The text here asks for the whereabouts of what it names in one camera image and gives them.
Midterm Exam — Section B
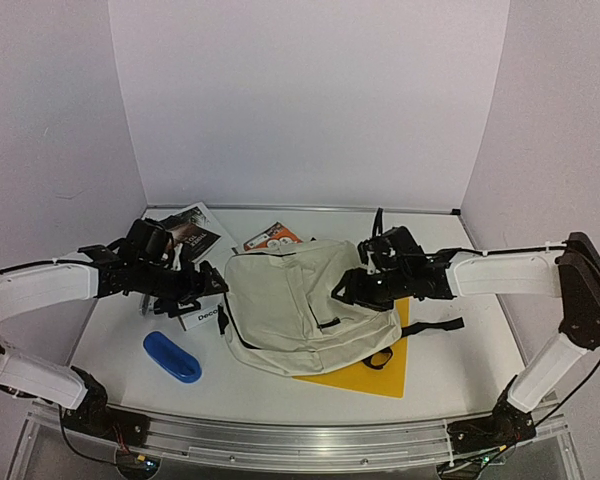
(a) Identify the white Decorate furniture book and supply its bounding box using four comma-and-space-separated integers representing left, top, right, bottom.
178, 303, 223, 331

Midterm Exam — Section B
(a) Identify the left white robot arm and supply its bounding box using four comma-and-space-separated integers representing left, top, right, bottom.
0, 218, 228, 435

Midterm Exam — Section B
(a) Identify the white palm leaf book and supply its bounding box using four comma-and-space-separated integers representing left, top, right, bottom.
159, 202, 237, 261

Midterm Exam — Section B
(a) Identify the orange comic book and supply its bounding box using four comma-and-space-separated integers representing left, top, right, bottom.
243, 222, 302, 251

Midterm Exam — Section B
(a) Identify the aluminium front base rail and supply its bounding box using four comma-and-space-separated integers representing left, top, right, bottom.
6, 401, 583, 479

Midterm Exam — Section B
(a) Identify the yellow plastic folder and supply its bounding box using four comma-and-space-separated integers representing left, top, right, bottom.
291, 298, 412, 400

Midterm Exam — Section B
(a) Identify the black Three Days book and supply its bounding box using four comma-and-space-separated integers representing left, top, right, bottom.
159, 207, 221, 260

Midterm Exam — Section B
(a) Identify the blue glasses case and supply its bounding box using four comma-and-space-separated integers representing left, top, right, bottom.
143, 331, 202, 384

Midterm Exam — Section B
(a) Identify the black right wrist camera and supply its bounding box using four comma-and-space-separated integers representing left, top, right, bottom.
357, 207, 425, 265

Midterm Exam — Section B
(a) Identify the aluminium table edge rail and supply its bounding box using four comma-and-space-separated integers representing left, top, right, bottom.
147, 202, 464, 216

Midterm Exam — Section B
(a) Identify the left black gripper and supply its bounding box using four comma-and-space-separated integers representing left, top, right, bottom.
134, 259, 228, 318

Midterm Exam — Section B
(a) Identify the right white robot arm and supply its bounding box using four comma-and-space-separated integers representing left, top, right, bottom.
331, 227, 600, 420

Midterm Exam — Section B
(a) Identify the silver metal stapler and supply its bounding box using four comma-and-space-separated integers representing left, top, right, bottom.
139, 294, 160, 317

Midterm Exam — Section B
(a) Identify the beige canvas backpack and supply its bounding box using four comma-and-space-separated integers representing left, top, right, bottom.
218, 240, 464, 377

